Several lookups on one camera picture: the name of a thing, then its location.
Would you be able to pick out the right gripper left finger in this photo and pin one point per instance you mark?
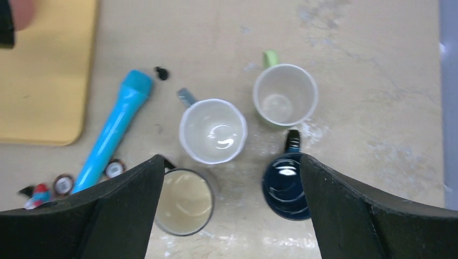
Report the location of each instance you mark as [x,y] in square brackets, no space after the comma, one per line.
[112,219]

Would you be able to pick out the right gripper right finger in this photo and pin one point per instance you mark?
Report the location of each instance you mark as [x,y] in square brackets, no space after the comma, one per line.
[352,219]

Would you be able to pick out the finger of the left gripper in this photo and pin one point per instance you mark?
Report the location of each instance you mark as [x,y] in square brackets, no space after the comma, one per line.
[6,26]

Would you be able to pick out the cream mug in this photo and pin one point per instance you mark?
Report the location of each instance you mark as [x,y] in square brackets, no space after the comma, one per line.
[187,200]

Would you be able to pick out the dark blue mug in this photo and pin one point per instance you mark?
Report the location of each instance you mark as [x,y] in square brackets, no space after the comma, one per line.
[281,182]

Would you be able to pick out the grey mug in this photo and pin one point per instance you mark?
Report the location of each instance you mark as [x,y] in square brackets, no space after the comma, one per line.
[211,131]

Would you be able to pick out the light green mug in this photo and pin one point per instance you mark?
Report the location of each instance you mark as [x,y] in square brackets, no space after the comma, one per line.
[284,94]

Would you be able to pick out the pink mug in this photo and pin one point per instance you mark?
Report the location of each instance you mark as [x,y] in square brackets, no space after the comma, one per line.
[23,13]

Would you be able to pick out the poker chip by microphone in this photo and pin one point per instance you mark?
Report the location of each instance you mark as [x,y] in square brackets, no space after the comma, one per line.
[114,168]

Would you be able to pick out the yellow tray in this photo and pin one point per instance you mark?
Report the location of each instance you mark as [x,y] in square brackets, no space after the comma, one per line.
[45,77]

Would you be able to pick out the poker chip 100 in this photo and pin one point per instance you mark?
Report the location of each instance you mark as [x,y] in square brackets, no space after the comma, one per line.
[63,185]

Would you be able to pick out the blue toy microphone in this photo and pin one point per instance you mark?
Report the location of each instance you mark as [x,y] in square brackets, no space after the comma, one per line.
[134,91]

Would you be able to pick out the black chess piece near microphone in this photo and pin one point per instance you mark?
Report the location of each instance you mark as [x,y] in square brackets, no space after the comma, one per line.
[162,73]

